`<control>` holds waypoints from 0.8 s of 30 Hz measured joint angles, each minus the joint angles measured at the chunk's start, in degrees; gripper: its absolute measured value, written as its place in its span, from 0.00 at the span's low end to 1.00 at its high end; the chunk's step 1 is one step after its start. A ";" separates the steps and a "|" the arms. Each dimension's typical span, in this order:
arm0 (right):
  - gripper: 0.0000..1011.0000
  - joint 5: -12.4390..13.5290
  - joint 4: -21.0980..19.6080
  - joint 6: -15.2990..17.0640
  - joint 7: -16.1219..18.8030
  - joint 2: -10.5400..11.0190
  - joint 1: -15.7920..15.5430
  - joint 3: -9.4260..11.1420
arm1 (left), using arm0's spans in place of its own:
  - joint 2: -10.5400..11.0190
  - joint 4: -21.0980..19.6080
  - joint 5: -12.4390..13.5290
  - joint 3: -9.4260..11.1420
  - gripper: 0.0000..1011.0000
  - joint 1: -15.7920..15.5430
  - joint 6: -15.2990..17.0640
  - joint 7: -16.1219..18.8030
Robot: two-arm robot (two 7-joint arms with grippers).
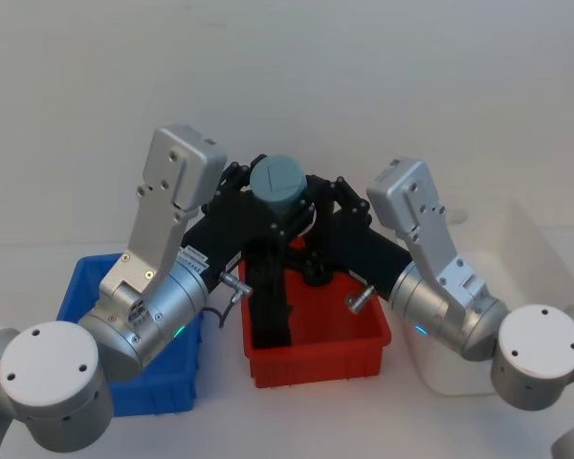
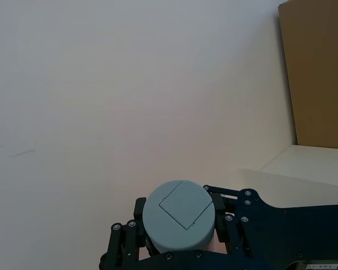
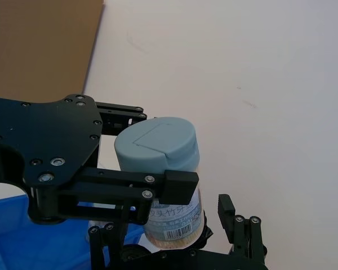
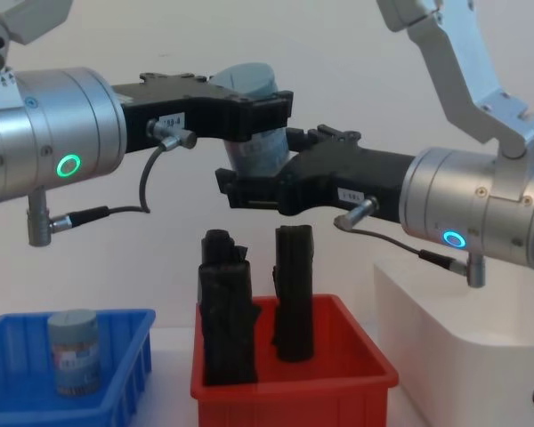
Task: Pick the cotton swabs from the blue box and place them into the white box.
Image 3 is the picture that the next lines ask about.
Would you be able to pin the brown cardboard sheet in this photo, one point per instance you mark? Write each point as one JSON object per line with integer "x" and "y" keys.
{"x": 42, "y": 45}

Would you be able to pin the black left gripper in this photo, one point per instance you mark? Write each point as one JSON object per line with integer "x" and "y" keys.
{"x": 45, "y": 132}

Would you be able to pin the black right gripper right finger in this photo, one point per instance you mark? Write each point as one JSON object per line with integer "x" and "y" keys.
{"x": 242, "y": 233}

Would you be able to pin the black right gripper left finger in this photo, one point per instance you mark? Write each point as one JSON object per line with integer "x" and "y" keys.
{"x": 104, "y": 247}

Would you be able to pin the blue plastic bin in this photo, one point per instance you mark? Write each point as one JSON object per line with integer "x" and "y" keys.
{"x": 31, "y": 244}

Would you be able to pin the toothpick jar with grey-blue lid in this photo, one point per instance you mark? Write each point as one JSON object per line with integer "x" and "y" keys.
{"x": 157, "y": 143}

